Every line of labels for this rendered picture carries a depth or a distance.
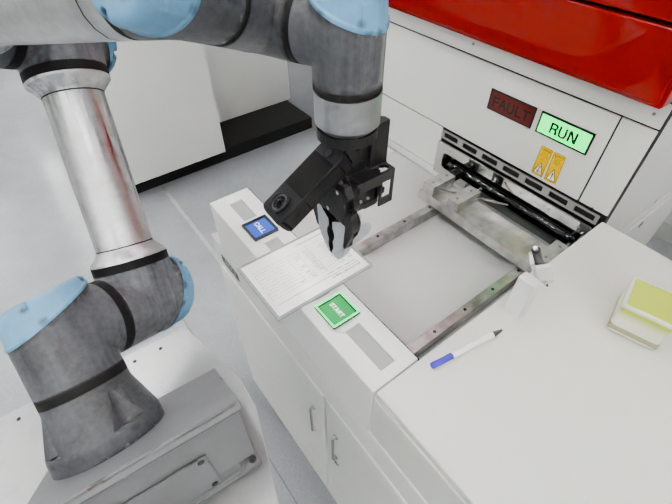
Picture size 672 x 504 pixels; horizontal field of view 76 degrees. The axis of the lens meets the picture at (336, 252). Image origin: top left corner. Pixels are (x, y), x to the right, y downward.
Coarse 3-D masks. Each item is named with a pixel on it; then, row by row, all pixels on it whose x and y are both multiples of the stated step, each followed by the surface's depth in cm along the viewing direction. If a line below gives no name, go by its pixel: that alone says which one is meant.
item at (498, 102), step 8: (496, 96) 96; (504, 96) 94; (496, 104) 97; (504, 104) 95; (512, 104) 94; (520, 104) 92; (504, 112) 96; (512, 112) 94; (520, 112) 93; (528, 112) 91; (520, 120) 94; (528, 120) 92
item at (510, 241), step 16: (448, 192) 109; (448, 208) 105; (480, 208) 105; (464, 224) 103; (480, 224) 101; (496, 224) 101; (512, 224) 101; (480, 240) 101; (496, 240) 97; (512, 240) 97; (528, 240) 97; (512, 256) 95; (528, 256) 93; (528, 272) 93
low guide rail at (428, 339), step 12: (504, 276) 93; (516, 276) 93; (492, 288) 91; (504, 288) 92; (480, 300) 89; (492, 300) 92; (456, 312) 87; (468, 312) 87; (444, 324) 85; (456, 324) 86; (420, 336) 83; (432, 336) 83; (444, 336) 86; (420, 348) 81
